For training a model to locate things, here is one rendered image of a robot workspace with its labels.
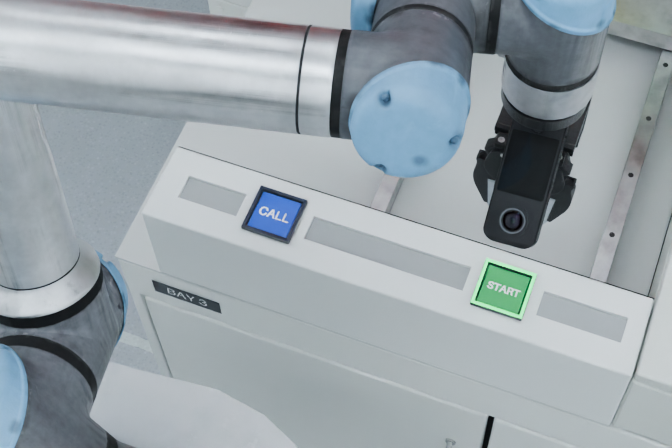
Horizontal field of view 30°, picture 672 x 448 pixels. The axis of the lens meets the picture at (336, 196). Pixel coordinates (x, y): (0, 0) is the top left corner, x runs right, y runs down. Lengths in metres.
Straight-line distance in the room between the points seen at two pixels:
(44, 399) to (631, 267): 0.72
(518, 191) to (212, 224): 0.43
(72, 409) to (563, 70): 0.54
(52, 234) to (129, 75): 0.35
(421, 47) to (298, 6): 0.89
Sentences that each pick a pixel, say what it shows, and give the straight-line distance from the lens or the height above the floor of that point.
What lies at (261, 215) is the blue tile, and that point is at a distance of 1.37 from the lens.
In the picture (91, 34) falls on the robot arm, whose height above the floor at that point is 1.49.
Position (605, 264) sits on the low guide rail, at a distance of 1.49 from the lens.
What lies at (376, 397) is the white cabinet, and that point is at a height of 0.67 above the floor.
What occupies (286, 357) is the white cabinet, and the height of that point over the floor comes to 0.70.
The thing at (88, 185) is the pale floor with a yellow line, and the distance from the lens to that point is 2.58.
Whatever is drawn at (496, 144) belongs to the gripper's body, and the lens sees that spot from 1.08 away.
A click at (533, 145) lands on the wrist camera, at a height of 1.27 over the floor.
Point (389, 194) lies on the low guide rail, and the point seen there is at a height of 0.85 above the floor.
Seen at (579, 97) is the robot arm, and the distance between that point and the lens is 1.00.
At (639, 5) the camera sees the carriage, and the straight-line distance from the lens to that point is 1.67.
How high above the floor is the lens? 2.14
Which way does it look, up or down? 59 degrees down
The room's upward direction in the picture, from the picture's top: 3 degrees counter-clockwise
